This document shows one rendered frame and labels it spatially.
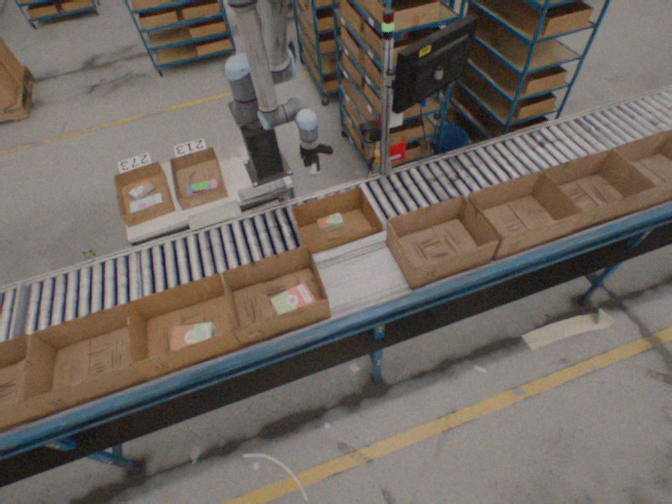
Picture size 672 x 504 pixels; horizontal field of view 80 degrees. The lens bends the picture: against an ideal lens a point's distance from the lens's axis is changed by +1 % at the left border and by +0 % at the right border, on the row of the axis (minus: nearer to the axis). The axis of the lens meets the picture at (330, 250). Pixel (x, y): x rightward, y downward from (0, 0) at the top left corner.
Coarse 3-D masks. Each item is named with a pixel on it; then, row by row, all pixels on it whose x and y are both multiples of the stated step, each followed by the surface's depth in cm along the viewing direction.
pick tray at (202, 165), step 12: (180, 156) 251; (192, 156) 254; (204, 156) 256; (216, 156) 249; (180, 168) 257; (192, 168) 256; (204, 168) 255; (216, 168) 255; (180, 180) 251; (192, 180) 250; (204, 180) 248; (180, 192) 244; (204, 192) 230; (216, 192) 234; (180, 204) 231; (192, 204) 234; (204, 204) 237
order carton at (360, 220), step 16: (352, 192) 213; (304, 208) 210; (320, 208) 214; (336, 208) 218; (352, 208) 222; (368, 208) 210; (304, 224) 219; (352, 224) 217; (368, 224) 217; (304, 240) 193; (320, 240) 213; (336, 240) 192; (352, 240) 196
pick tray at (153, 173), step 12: (144, 168) 249; (156, 168) 253; (120, 180) 248; (132, 180) 252; (156, 180) 252; (120, 192) 244; (156, 192) 246; (168, 192) 233; (120, 204) 233; (156, 204) 227; (168, 204) 230; (132, 216) 226; (144, 216) 229; (156, 216) 233
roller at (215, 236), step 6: (216, 228) 226; (216, 234) 223; (216, 240) 220; (216, 246) 217; (216, 252) 215; (222, 252) 216; (216, 258) 213; (222, 258) 213; (216, 264) 212; (222, 264) 210; (222, 270) 207
